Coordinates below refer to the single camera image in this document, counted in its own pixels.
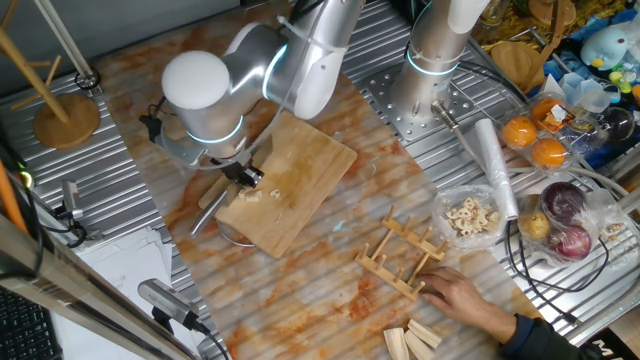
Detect grey camera with black clamp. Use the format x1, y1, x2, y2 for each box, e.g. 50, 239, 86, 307
137, 278, 202, 334

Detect forearm in dark sleeve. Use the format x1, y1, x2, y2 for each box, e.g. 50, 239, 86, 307
492, 312, 604, 360

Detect clear plastic bag roll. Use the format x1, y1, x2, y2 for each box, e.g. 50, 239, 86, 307
473, 118, 520, 221

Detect small grey camera on mount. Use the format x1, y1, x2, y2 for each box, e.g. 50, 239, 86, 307
52, 178, 104, 250

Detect black keyboard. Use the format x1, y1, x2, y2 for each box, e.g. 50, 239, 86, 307
0, 287, 65, 360

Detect glass bowl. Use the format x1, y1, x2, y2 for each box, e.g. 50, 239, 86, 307
597, 106, 636, 142

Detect wrist camera on grey bracket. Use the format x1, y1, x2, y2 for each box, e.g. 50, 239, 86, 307
138, 113, 214, 170

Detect white paper stack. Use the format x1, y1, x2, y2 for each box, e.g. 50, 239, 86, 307
74, 226, 202, 360

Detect clear plastic produce bag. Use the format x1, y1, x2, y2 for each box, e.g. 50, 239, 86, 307
514, 182, 626, 269

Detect steel handled cleaver knife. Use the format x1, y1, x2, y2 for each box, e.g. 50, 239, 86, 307
188, 187, 230, 237

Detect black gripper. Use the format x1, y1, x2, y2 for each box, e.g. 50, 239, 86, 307
219, 157, 265, 189

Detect clear plastic fruit container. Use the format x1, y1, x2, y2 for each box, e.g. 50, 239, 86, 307
497, 92, 609, 174

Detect white tripod legs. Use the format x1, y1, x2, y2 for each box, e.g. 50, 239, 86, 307
32, 0, 104, 93

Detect bare person hand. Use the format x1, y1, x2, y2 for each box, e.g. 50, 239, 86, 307
418, 264, 502, 340

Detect orange pole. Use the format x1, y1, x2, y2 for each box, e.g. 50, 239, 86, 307
0, 158, 30, 235

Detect black power cable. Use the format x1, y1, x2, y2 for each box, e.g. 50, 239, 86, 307
504, 219, 612, 326

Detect red onion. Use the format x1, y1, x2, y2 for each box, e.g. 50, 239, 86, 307
541, 181, 586, 221
547, 224, 593, 261

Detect wooden hanger stand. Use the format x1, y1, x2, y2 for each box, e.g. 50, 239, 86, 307
489, 0, 577, 95

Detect orange marble pattern mat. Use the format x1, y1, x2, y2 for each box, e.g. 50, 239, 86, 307
92, 0, 557, 360

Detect wooden blocks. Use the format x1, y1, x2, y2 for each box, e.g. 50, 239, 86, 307
407, 318, 443, 350

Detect clear measuring cup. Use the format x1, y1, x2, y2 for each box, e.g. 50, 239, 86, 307
559, 72, 621, 114

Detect orange fruit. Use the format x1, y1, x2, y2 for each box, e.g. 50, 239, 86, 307
529, 137, 569, 169
501, 115, 538, 149

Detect bag of lotus slices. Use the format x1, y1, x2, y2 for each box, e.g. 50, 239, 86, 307
430, 184, 509, 251

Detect orange with paper label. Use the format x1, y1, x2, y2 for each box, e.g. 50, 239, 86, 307
530, 97, 564, 126

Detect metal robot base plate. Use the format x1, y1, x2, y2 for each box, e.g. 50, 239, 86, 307
363, 63, 477, 142

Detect black printed box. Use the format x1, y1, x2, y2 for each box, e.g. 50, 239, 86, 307
569, 324, 640, 360

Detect wooden peg rack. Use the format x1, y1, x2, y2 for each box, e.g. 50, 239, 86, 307
354, 203, 450, 303

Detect wooden mug tree stand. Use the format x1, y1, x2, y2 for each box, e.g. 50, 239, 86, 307
0, 0, 101, 150

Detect wooden cutting board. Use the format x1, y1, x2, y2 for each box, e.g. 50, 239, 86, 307
198, 110, 359, 260

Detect blue plush toy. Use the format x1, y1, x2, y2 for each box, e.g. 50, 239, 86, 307
579, 17, 640, 71

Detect grey robot hose cable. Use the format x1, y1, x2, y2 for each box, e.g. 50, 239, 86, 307
430, 99, 632, 199

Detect aluminium frame bar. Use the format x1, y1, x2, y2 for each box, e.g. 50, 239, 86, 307
0, 213, 201, 360

